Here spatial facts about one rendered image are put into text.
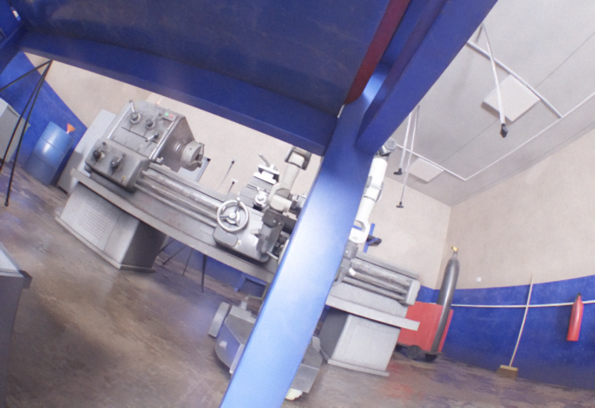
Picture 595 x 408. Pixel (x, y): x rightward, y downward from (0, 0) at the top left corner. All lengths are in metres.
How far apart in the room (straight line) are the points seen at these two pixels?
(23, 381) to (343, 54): 0.76
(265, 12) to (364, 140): 0.19
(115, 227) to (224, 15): 1.90
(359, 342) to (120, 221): 1.93
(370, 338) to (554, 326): 2.79
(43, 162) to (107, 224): 2.78
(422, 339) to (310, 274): 3.46
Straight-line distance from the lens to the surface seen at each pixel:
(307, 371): 1.02
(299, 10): 0.30
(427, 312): 3.74
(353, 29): 0.29
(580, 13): 3.59
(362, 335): 1.98
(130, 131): 2.43
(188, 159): 2.27
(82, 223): 2.30
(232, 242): 1.69
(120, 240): 2.07
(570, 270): 4.15
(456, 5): 0.20
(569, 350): 3.95
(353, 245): 1.38
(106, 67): 0.55
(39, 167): 4.75
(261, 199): 1.65
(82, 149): 5.80
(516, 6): 3.32
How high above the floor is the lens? 0.42
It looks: 21 degrees up
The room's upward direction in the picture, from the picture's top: 23 degrees clockwise
